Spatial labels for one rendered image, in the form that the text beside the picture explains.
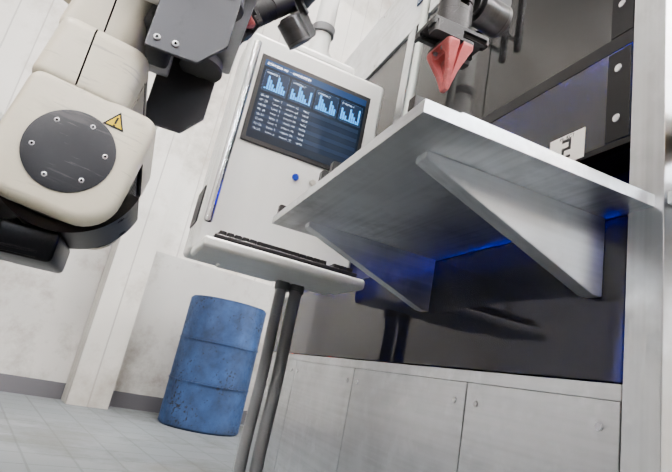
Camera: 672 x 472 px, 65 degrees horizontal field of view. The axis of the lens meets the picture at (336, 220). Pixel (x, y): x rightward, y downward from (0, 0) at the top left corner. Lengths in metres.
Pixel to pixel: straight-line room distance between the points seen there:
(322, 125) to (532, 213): 1.04
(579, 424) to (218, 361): 3.40
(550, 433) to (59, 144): 0.82
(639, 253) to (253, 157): 1.12
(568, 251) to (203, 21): 0.63
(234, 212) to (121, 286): 2.99
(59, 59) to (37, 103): 0.06
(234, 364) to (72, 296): 1.42
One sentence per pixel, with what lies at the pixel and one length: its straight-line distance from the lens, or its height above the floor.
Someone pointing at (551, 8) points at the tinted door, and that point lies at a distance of 1.36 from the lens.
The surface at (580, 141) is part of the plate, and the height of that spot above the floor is 1.02.
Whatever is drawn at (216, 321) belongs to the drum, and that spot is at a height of 0.78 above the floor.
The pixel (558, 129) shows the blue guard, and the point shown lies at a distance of 1.12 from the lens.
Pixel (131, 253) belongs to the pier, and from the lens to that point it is 4.53.
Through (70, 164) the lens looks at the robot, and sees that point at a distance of 0.70.
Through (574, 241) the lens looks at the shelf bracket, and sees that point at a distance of 0.89.
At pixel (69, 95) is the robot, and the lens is 0.74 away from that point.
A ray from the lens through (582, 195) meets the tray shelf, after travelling 0.87.
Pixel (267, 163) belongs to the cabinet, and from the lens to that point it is 1.65.
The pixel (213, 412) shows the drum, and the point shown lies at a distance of 4.12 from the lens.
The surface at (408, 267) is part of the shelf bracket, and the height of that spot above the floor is 0.82.
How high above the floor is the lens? 0.53
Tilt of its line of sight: 17 degrees up
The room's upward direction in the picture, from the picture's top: 12 degrees clockwise
